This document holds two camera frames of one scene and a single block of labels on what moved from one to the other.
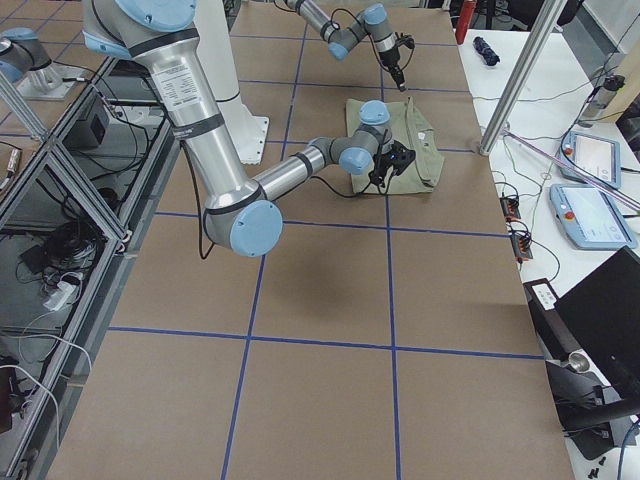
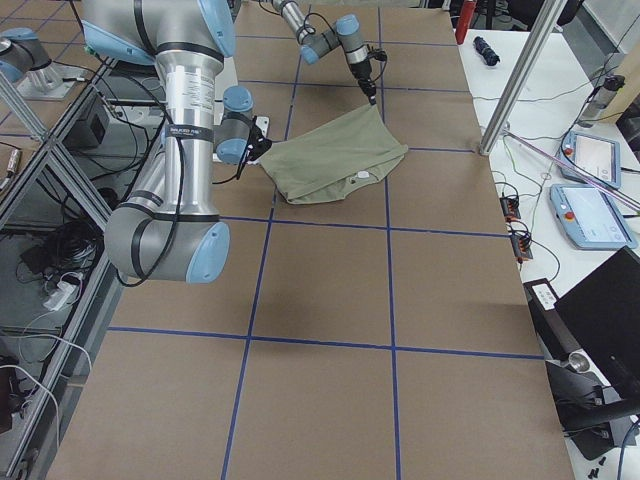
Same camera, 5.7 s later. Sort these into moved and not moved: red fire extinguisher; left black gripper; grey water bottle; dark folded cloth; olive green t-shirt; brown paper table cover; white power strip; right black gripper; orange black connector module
Moved: right black gripper; olive green t-shirt; left black gripper
Not moved: orange black connector module; white power strip; red fire extinguisher; grey water bottle; dark folded cloth; brown paper table cover
